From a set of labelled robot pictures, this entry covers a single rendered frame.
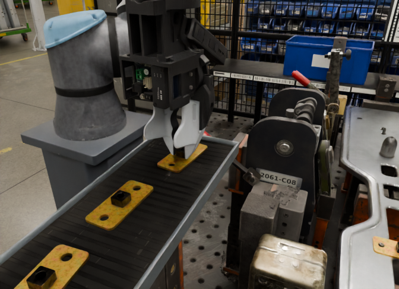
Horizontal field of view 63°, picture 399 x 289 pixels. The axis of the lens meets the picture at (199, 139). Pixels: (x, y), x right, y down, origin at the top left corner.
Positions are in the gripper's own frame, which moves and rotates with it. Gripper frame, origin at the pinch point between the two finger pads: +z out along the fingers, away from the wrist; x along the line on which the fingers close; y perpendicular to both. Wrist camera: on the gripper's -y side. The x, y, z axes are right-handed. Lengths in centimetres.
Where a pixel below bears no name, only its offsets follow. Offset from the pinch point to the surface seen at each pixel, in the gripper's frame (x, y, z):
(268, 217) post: 13.3, -1.1, 8.2
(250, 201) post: 9.8, -3.0, 8.0
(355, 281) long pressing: 25.9, -5.5, 17.8
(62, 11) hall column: -625, -469, 57
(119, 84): -209, -198, 80
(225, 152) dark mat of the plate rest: 4.7, -4.3, 1.8
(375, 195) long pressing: 26.3, -28.9, 17.4
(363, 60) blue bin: 14, -95, 6
